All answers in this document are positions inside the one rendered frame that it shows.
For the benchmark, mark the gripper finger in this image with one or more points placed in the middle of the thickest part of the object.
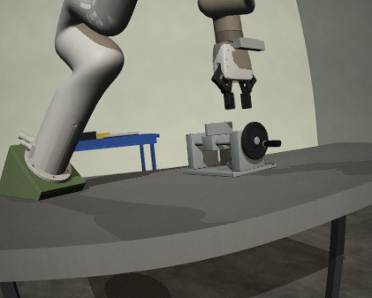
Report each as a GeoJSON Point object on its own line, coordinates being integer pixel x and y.
{"type": "Point", "coordinates": [246, 90]}
{"type": "Point", "coordinates": [229, 101]}

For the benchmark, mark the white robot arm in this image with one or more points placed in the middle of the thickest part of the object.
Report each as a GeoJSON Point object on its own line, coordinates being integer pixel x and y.
{"type": "Point", "coordinates": [96, 61]}

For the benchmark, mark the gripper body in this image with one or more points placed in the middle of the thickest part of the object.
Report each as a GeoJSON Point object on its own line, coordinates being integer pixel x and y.
{"type": "Point", "coordinates": [235, 64]}

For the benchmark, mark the grey clamp slide with handwheel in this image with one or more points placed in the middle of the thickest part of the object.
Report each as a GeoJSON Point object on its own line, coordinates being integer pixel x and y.
{"type": "Point", "coordinates": [202, 150]}

